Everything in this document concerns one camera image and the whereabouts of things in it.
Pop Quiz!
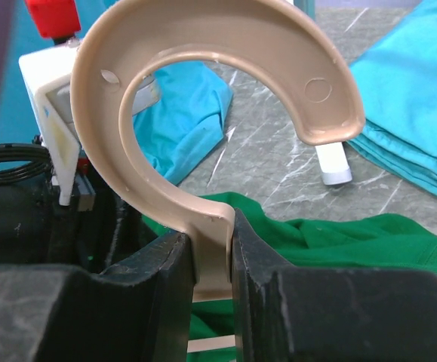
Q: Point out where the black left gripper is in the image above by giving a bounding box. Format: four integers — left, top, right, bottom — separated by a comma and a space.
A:
0, 143, 156, 272

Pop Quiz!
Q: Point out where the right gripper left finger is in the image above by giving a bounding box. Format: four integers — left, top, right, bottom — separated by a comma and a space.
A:
103, 232, 195, 361

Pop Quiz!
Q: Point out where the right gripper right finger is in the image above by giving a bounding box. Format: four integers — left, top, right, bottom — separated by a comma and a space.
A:
231, 210, 297, 361

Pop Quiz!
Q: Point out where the green t shirt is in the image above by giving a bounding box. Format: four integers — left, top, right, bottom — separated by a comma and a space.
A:
142, 192, 437, 362

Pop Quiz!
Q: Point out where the white metal clothes rack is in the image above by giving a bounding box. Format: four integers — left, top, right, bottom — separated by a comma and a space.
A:
315, 143, 352, 186

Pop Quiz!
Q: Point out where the beige hanger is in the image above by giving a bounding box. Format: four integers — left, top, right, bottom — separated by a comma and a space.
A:
69, 0, 366, 355

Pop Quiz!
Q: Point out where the light blue t shirt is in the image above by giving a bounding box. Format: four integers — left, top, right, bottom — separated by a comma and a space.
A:
0, 1, 233, 185

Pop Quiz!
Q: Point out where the folded teal shirt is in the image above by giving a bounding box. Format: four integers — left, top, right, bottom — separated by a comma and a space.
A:
349, 1, 437, 196

